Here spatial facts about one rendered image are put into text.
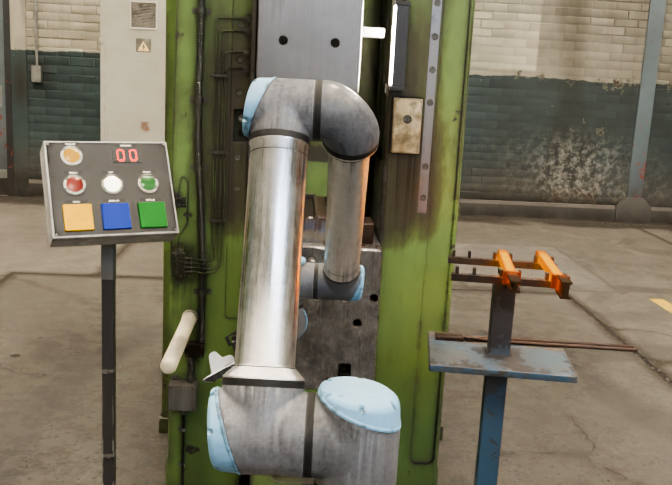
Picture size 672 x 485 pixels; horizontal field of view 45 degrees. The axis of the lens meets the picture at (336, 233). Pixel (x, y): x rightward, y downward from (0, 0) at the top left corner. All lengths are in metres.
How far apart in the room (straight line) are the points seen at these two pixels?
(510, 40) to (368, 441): 7.45
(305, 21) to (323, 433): 1.33
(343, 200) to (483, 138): 6.95
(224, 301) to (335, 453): 1.29
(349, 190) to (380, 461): 0.57
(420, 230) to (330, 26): 0.71
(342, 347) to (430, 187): 0.58
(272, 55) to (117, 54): 5.58
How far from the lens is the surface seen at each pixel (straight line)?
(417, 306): 2.67
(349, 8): 2.40
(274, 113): 1.53
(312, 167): 2.89
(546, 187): 8.86
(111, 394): 2.55
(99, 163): 2.33
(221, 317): 2.66
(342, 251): 1.85
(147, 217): 2.29
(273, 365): 1.45
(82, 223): 2.25
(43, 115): 8.78
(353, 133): 1.56
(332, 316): 2.45
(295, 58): 2.39
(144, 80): 7.87
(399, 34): 2.52
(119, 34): 7.92
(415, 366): 2.74
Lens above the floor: 1.42
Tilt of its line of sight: 11 degrees down
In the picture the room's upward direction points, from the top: 3 degrees clockwise
